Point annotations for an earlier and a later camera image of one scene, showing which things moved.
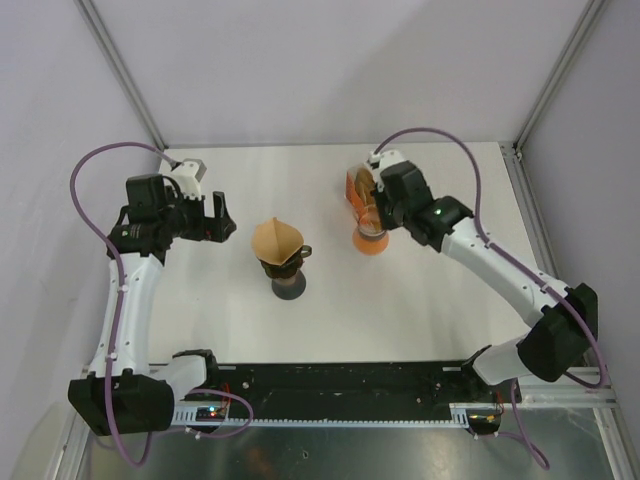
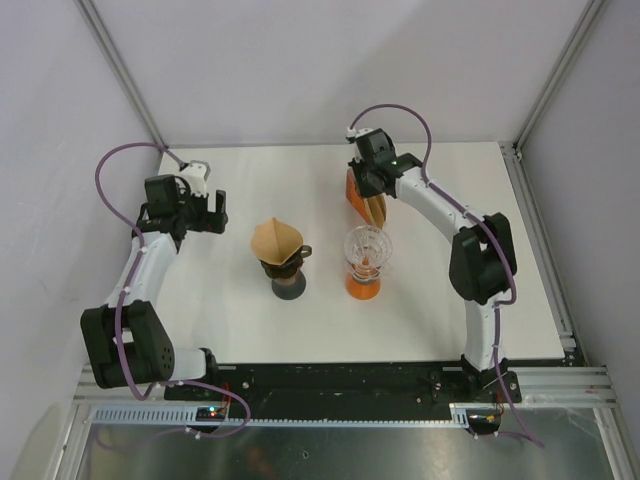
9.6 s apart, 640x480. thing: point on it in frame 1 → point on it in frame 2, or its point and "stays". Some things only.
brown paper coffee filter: [274, 240] stays
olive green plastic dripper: [290, 267] stays
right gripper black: [387, 222] → [357, 167]
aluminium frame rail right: [590, 389] stays
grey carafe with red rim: [289, 288] stays
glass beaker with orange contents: [370, 238] → [363, 282]
